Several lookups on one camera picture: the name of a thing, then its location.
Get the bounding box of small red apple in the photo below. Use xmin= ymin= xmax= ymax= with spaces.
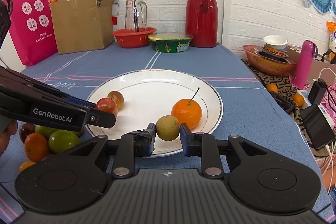
xmin=95 ymin=97 xmax=118 ymax=117

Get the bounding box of small brown fruit back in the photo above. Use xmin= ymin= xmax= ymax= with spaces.
xmin=107 ymin=90 xmax=124 ymax=111

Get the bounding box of dark red plum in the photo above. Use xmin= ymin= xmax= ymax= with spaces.
xmin=19 ymin=123 xmax=35 ymax=143

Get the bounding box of large orange with stem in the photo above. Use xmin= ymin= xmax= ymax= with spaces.
xmin=171 ymin=89 xmax=203 ymax=130

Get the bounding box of green apple back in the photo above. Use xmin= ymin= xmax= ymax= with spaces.
xmin=35 ymin=125 xmax=58 ymax=140

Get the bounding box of green apple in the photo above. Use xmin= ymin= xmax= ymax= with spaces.
xmin=49 ymin=130 xmax=80 ymax=153
xmin=35 ymin=125 xmax=58 ymax=140

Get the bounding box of green apple front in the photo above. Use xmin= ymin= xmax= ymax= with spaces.
xmin=49 ymin=130 xmax=80 ymax=153

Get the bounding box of orange tangerine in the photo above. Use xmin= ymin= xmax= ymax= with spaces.
xmin=25 ymin=133 xmax=50 ymax=162

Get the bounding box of small orange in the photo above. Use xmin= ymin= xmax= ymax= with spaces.
xmin=266 ymin=84 xmax=278 ymax=93
xmin=18 ymin=161 xmax=36 ymax=173

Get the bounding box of person's left hand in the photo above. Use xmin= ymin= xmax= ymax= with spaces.
xmin=0 ymin=120 xmax=18 ymax=156

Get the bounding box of white round plate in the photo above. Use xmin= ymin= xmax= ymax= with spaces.
xmin=85 ymin=69 xmax=224 ymax=158

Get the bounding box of pink tote bag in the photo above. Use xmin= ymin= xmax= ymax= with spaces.
xmin=9 ymin=0 xmax=58 ymax=66

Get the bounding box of red plastic basket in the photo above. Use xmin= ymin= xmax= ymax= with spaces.
xmin=112 ymin=27 xmax=157 ymax=48

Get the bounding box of small orange on side table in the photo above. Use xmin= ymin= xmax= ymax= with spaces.
xmin=266 ymin=84 xmax=278 ymax=93

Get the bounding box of brown cardboard box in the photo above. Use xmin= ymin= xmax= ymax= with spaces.
xmin=50 ymin=0 xmax=114 ymax=54

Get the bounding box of orange glass bowl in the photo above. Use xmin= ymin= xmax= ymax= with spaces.
xmin=243 ymin=45 xmax=296 ymax=76

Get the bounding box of green instant noodle bowl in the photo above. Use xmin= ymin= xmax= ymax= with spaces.
xmin=148 ymin=32 xmax=193 ymax=53

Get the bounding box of glass pitcher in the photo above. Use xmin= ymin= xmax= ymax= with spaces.
xmin=125 ymin=0 xmax=147 ymax=32

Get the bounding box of pink water bottle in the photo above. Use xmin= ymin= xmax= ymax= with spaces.
xmin=291 ymin=40 xmax=318 ymax=89

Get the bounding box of black phone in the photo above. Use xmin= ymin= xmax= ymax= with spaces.
xmin=300 ymin=104 xmax=335 ymax=150

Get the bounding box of black charger adapter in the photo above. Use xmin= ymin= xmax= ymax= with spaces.
xmin=308 ymin=78 xmax=327 ymax=105

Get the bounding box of red thermos jug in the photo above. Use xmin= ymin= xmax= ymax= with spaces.
xmin=185 ymin=0 xmax=218 ymax=48

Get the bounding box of orange snack bag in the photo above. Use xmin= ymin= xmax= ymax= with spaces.
xmin=326 ymin=22 xmax=336 ymax=52

